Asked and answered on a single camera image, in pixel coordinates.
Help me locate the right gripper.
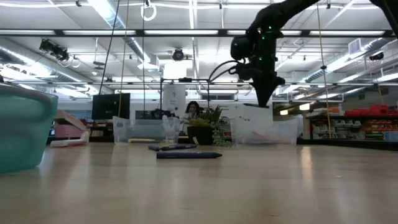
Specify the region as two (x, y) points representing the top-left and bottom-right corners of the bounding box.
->
(234, 27), (286, 108)

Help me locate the clear plastic bin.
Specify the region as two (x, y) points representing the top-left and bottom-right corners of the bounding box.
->
(113, 115), (181, 144)
(231, 117), (299, 146)

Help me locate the blue crayon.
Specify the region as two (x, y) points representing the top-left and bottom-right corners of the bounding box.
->
(160, 143), (198, 151)
(155, 151), (223, 160)

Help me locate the shelf with red bins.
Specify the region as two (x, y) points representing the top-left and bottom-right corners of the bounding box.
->
(306, 104), (398, 141)

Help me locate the person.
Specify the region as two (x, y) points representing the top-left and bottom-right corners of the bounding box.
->
(185, 101), (201, 124)

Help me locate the potted succulent plant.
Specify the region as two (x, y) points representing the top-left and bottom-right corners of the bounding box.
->
(185, 105), (233, 147)

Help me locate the white machine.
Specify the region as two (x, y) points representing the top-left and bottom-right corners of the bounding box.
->
(162, 84), (187, 118)

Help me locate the black monitor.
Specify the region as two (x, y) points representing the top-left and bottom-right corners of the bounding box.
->
(91, 93), (131, 121)

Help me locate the teal plastic bin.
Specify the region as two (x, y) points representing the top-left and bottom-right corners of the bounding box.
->
(0, 83), (59, 174)

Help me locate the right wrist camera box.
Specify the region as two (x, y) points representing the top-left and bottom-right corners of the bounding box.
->
(230, 35), (254, 62)

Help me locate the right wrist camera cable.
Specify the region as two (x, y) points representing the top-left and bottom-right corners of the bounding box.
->
(207, 60), (246, 83)

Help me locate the black ceiling camera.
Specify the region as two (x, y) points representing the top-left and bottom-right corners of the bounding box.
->
(39, 38), (70, 62)
(172, 47), (185, 62)

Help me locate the black aluminium table frame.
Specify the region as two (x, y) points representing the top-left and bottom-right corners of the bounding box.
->
(297, 138), (398, 152)

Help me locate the white hanging ring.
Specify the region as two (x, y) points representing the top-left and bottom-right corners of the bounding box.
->
(140, 0), (157, 21)

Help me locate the black hanging cable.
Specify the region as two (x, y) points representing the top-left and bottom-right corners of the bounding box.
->
(98, 0), (121, 95)

